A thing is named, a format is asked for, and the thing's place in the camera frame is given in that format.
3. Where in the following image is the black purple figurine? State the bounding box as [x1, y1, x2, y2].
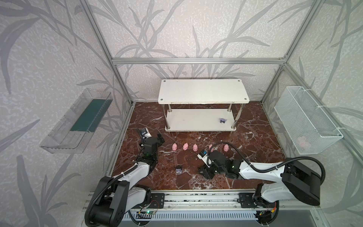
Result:
[175, 165, 183, 175]

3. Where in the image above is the white two-tier shelf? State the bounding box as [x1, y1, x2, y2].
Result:
[158, 79, 250, 132]

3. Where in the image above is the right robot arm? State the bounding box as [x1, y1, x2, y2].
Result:
[198, 150, 325, 208]

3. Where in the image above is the white wire mesh basket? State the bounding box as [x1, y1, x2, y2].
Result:
[274, 86, 344, 155]

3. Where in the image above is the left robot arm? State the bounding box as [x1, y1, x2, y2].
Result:
[84, 132, 165, 227]

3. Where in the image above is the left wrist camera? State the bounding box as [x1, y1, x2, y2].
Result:
[137, 128, 152, 143]

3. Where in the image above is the clear plastic wall bin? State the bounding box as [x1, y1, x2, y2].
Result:
[40, 89, 113, 154]

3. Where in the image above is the aluminium cage frame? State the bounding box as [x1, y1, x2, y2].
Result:
[79, 0, 363, 194]

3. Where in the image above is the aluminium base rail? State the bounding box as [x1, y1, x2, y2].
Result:
[82, 189, 321, 212]

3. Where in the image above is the pink toy in basket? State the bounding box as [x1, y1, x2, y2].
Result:
[297, 136, 311, 149]

